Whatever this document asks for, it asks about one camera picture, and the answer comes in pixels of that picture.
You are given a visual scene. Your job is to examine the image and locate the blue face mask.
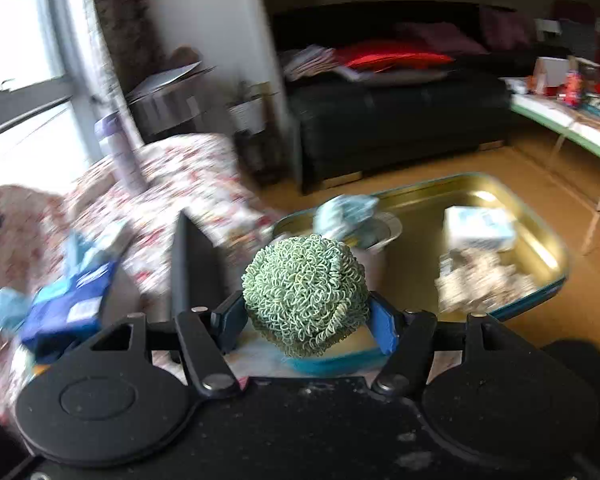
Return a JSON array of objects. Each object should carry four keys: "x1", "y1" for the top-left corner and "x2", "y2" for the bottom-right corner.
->
[{"x1": 0, "y1": 284, "x2": 33, "y2": 332}]

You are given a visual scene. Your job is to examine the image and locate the potted plant white pot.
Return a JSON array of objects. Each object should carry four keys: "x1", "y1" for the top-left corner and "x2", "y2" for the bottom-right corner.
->
[{"x1": 226, "y1": 81, "x2": 269, "y2": 137}]

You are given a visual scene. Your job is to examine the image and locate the cream crocheted lace doily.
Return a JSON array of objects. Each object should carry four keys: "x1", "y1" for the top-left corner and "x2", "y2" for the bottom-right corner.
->
[{"x1": 434, "y1": 249, "x2": 537, "y2": 312}]

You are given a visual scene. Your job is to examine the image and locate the teal tin box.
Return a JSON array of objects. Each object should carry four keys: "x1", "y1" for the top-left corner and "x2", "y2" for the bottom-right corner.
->
[{"x1": 271, "y1": 172, "x2": 572, "y2": 377}]

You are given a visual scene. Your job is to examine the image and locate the folded striped blanket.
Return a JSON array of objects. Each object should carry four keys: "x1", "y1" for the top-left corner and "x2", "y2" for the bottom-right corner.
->
[{"x1": 280, "y1": 45, "x2": 341, "y2": 82}]

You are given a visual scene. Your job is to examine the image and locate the blue tissue box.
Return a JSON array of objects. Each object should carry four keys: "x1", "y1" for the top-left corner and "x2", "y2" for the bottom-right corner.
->
[{"x1": 21, "y1": 259, "x2": 122, "y2": 357}]

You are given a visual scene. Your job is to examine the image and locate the red cushion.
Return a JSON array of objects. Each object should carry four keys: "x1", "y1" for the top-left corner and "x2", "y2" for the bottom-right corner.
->
[{"x1": 336, "y1": 46, "x2": 454, "y2": 72}]

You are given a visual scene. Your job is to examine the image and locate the window frame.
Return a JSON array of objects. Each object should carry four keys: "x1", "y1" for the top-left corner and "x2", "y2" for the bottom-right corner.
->
[{"x1": 0, "y1": 0, "x2": 101, "y2": 181}]

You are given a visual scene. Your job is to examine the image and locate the white box on table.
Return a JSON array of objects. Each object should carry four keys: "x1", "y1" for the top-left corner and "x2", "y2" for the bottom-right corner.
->
[{"x1": 532, "y1": 56, "x2": 571, "y2": 93}]

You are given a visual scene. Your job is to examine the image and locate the black leather sofa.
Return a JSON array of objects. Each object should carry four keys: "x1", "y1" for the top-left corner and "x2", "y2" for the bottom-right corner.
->
[{"x1": 271, "y1": 1, "x2": 573, "y2": 195}]

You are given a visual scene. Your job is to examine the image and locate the patterned curtain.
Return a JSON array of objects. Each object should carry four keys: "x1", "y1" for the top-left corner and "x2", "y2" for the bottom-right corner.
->
[{"x1": 86, "y1": 0, "x2": 154, "y2": 97}]

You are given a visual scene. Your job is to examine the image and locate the red can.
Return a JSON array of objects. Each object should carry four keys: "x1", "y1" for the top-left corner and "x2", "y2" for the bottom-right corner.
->
[{"x1": 564, "y1": 71, "x2": 585, "y2": 108}]

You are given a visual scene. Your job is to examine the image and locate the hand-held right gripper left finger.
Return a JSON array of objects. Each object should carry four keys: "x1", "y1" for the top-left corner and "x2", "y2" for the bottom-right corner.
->
[{"x1": 86, "y1": 292, "x2": 248, "y2": 399}]

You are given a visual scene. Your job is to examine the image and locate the purple thermos bottle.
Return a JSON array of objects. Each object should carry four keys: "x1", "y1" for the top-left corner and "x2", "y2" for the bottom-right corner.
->
[{"x1": 94, "y1": 114, "x2": 144, "y2": 192}]

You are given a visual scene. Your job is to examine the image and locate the blue drawstring pouch clear window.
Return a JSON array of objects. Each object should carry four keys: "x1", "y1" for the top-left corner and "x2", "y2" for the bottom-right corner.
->
[{"x1": 313, "y1": 193, "x2": 404, "y2": 292}]

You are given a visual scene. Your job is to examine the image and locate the green crochet scrubber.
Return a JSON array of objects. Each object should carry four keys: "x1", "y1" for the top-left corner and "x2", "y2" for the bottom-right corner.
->
[{"x1": 241, "y1": 233, "x2": 372, "y2": 361}]

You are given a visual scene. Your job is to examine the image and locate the grey cushion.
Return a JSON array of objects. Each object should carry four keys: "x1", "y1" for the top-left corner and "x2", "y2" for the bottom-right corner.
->
[{"x1": 340, "y1": 67, "x2": 451, "y2": 87}]

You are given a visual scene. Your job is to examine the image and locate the side table with cardboard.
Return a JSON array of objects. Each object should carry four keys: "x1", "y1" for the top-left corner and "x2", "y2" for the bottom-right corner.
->
[{"x1": 124, "y1": 46, "x2": 217, "y2": 137}]

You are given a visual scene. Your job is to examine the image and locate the white tissue pack teal label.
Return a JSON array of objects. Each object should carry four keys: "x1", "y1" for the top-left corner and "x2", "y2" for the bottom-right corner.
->
[{"x1": 441, "y1": 205, "x2": 517, "y2": 254}]

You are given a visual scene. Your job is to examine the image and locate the white and green coffee table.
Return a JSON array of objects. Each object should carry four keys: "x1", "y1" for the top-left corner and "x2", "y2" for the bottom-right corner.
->
[{"x1": 499, "y1": 75, "x2": 600, "y2": 212}]

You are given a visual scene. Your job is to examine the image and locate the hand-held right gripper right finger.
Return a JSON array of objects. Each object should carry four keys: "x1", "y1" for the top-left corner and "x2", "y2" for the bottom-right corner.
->
[{"x1": 371, "y1": 293, "x2": 527, "y2": 396}]

